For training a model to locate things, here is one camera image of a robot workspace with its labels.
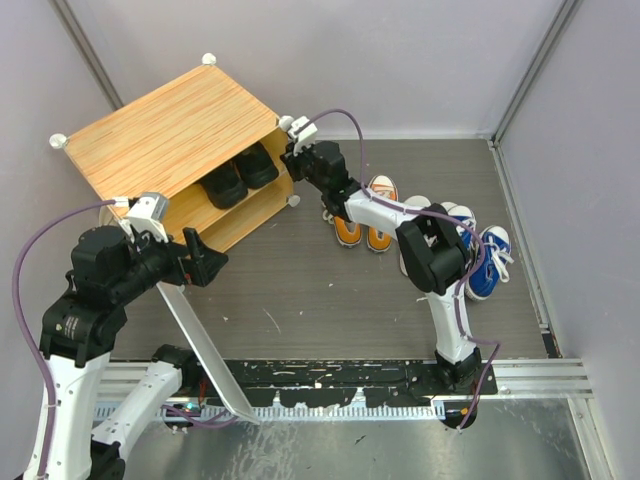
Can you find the blue sneaker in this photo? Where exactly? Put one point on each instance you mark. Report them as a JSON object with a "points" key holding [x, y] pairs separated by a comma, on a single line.
{"points": [[494, 267], [466, 216]]}

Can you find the right blue sneaker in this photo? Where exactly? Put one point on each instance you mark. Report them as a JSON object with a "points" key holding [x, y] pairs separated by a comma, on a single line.
{"points": [[494, 267]]}

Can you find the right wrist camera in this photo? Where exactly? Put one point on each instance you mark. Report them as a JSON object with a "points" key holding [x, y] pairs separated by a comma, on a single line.
{"points": [[302, 132]]}

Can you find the black white sneaker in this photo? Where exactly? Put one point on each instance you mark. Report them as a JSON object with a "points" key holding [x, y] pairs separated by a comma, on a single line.
{"points": [[421, 202]]}

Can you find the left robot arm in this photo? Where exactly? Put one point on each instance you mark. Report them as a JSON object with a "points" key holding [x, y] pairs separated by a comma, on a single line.
{"points": [[109, 271]]}

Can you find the grey slotted cable duct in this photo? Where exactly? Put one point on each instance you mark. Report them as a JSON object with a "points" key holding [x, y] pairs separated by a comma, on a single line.
{"points": [[357, 411]]}

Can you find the left blue sneaker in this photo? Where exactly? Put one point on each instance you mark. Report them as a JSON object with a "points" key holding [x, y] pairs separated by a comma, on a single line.
{"points": [[466, 216]]}

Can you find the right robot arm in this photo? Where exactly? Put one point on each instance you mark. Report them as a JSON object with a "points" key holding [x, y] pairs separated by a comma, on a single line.
{"points": [[435, 257]]}

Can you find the white cabinet door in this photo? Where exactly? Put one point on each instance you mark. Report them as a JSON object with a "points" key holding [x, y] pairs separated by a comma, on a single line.
{"points": [[228, 389]]}

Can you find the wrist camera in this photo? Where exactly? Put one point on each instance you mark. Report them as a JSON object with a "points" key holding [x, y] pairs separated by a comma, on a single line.
{"points": [[302, 132], [146, 215]]}

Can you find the wooden shoe cabinet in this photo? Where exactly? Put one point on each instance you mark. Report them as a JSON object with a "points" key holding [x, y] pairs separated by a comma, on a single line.
{"points": [[170, 138]]}

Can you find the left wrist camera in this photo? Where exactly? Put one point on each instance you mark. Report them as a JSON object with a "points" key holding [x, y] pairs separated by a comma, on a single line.
{"points": [[146, 215]]}

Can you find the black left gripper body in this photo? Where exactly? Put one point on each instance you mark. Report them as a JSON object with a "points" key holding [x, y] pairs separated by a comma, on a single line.
{"points": [[178, 265]]}

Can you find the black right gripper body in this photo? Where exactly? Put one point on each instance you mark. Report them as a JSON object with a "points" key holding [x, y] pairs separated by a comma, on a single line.
{"points": [[301, 166]]}

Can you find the orange sneaker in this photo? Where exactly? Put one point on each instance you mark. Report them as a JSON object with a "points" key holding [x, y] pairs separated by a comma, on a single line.
{"points": [[348, 234], [379, 240]]}

